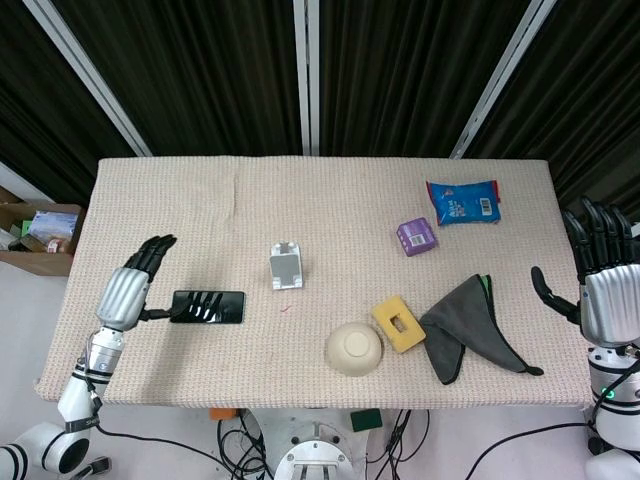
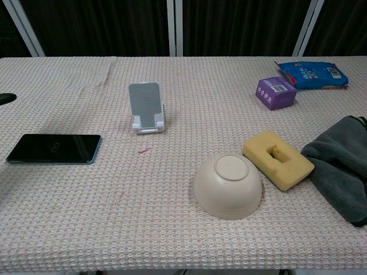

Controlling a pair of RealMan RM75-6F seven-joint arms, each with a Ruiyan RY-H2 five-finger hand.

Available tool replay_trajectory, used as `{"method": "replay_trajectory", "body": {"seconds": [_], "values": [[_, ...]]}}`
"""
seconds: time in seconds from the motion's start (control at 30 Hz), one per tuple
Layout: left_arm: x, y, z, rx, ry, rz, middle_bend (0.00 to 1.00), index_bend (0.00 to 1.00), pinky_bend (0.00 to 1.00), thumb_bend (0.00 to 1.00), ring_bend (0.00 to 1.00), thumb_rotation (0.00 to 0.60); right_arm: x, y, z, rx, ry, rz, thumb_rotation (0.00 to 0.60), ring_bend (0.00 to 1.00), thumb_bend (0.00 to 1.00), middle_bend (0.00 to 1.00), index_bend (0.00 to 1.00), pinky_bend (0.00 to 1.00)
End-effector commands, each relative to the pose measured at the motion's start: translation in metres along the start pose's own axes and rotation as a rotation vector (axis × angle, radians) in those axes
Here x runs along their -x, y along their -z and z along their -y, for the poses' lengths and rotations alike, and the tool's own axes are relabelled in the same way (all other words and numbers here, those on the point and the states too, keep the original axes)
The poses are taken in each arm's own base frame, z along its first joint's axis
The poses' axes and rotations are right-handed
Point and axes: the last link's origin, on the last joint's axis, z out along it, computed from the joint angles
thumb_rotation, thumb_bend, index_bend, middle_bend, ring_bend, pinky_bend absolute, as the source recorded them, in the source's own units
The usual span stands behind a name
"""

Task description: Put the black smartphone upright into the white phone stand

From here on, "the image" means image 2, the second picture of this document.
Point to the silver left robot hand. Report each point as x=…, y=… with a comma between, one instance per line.
x=7, y=98

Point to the black smartphone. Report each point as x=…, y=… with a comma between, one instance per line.
x=54, y=149

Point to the white phone stand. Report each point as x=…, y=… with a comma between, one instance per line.
x=144, y=103

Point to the black pleated curtain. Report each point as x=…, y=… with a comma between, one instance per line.
x=344, y=25
x=100, y=25
x=8, y=37
x=243, y=25

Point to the beige waffle tablecloth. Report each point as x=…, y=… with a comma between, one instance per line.
x=143, y=215

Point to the beige upturned bowl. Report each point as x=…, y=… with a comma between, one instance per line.
x=229, y=189

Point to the yellow sponge with hole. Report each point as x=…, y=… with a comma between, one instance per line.
x=258, y=147

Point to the purple tissue packet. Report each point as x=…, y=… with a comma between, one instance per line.
x=272, y=96

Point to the blue snack bag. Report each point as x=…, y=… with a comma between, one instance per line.
x=312, y=74

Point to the grey microfibre cloth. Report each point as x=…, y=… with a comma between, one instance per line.
x=341, y=166

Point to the white frame post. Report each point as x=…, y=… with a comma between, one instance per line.
x=24, y=28
x=171, y=28
x=308, y=28
x=179, y=28

